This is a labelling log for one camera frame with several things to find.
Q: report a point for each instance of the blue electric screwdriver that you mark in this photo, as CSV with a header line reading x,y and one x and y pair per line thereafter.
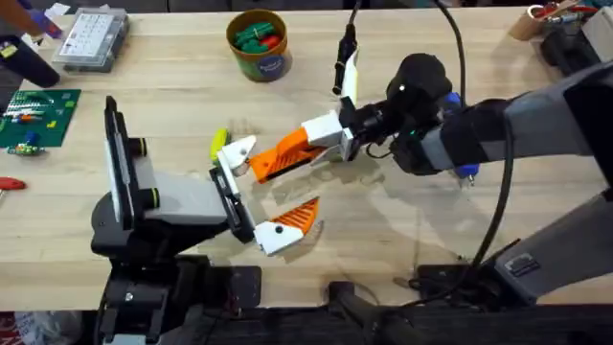
x,y
467,171

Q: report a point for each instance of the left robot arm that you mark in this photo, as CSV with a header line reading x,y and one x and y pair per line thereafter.
x,y
143,297

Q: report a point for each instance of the wrist black upright plate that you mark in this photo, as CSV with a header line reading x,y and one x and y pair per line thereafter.
x,y
120,158
345,57

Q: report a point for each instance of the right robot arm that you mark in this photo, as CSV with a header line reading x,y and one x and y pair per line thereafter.
x,y
551,249

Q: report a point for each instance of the left wrist black upright plate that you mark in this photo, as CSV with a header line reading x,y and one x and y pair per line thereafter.
x,y
120,158

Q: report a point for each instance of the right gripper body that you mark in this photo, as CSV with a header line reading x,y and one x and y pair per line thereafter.
x,y
421,91

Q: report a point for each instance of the green board with toy blocks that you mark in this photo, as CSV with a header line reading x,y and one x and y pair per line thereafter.
x,y
43,115

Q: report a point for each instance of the yellow-green toy vegetable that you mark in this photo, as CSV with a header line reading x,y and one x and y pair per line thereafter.
x,y
219,143

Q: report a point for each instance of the black rail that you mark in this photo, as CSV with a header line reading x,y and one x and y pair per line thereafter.
x,y
479,330

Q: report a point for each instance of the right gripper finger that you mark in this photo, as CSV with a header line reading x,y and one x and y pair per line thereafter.
x,y
323,129
337,153

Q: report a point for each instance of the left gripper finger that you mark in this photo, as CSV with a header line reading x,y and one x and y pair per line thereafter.
x,y
280,237
235,153

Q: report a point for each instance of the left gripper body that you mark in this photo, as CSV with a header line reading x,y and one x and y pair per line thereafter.
x,y
187,203

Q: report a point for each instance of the right wrist black upright plate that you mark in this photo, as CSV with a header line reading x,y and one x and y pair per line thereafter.
x,y
345,57

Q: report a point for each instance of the clear plastic parts box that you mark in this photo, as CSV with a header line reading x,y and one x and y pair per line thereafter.
x,y
91,38

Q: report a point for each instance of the heap of tools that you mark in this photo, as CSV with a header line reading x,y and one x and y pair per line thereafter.
x,y
570,43

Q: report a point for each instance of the round tub with toy vegetables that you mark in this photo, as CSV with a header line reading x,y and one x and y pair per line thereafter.
x,y
261,57

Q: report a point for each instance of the black cylindrical tool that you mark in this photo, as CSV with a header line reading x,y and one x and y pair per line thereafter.
x,y
29,64

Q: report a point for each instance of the orange ribbed wedge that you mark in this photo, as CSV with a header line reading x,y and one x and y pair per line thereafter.
x,y
282,160

